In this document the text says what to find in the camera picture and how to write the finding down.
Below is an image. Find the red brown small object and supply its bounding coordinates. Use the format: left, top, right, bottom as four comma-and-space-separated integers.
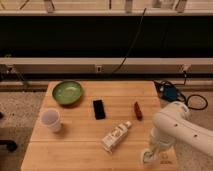
134, 102, 143, 120

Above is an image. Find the black hanging cable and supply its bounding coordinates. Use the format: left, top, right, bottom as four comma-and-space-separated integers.
111, 7, 148, 74

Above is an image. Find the black rectangular block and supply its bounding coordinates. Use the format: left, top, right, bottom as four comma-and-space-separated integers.
93, 100, 105, 120

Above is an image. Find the green ceramic bowl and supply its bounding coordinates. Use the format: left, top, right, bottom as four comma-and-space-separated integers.
52, 81, 83, 105

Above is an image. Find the white carton bottle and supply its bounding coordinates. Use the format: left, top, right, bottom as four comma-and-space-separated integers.
101, 121, 132, 153

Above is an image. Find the wooden table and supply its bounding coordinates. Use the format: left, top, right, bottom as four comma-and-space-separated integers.
21, 81, 178, 171

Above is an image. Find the black chair base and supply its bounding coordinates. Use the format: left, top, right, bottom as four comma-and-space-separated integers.
0, 112, 18, 152

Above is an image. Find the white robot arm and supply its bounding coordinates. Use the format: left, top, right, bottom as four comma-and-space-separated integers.
141, 101, 213, 164

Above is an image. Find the blue power box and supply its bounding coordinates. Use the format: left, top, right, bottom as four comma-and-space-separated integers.
162, 86, 178, 102

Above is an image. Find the white wall outlet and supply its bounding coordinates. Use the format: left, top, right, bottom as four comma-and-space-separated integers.
96, 66, 102, 73

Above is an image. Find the black floor cable loop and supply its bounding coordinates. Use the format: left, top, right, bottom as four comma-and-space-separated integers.
185, 93, 209, 111

